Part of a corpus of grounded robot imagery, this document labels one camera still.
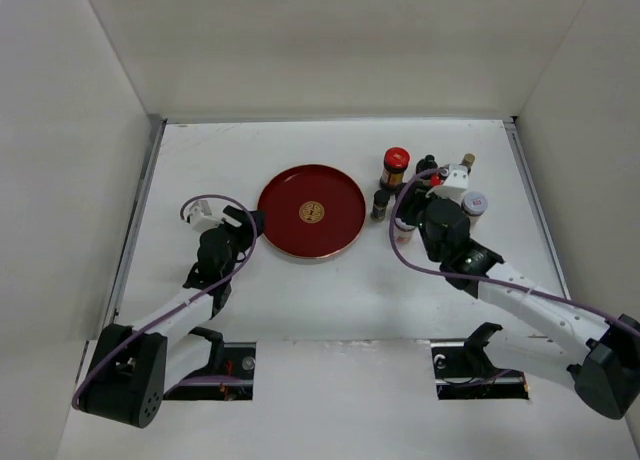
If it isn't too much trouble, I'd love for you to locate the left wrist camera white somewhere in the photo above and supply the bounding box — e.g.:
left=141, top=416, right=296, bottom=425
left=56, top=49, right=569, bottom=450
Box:
left=182, top=199, right=222, bottom=233

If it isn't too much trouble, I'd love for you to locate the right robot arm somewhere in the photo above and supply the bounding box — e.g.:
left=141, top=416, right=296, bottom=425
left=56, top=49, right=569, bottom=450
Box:
left=391, top=175, right=639, bottom=420

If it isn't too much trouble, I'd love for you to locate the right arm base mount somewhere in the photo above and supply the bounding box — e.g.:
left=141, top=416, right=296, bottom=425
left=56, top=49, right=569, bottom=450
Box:
left=430, top=322, right=529, bottom=400

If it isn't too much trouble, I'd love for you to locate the gold-cap yellow oil bottle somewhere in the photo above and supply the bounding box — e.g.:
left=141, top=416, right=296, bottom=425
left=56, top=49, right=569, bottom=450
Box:
left=460, top=153, right=476, bottom=174

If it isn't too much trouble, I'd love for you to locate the red round lacquer tray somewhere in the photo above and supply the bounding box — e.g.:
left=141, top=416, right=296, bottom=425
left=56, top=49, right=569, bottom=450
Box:
left=257, top=164, right=367, bottom=260

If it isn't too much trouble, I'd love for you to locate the large red-lid sauce jar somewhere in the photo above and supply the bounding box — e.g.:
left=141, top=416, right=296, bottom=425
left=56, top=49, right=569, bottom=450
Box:
left=379, top=147, right=410, bottom=191

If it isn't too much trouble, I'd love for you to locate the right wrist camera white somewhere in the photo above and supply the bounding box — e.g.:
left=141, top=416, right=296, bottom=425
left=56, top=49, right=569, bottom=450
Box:
left=432, top=164, right=469, bottom=202

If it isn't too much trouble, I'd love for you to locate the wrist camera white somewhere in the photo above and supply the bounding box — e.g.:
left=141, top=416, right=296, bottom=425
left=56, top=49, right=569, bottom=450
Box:
left=432, top=164, right=469, bottom=202
left=182, top=199, right=222, bottom=233

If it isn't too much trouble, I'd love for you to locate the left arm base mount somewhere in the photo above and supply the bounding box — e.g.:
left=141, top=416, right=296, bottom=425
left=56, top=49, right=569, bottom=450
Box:
left=164, top=327, right=257, bottom=401

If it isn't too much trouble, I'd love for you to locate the white-lid pink jar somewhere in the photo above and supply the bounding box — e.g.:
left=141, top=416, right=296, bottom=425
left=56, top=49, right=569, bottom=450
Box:
left=460, top=191, right=488, bottom=226

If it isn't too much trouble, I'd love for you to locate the small black-cap spice bottle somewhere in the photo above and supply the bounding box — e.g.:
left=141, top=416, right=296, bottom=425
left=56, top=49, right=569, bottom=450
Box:
left=370, top=189, right=390, bottom=222

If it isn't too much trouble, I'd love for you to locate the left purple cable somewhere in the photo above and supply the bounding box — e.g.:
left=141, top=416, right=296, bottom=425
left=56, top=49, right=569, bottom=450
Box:
left=72, top=194, right=265, bottom=411

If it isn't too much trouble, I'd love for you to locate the red-lid amber sauce bottle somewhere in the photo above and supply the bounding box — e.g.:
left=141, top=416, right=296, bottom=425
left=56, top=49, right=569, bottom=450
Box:
left=429, top=173, right=442, bottom=187

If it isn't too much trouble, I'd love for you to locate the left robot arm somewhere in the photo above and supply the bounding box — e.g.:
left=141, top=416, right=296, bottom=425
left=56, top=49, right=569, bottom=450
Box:
left=72, top=201, right=265, bottom=428

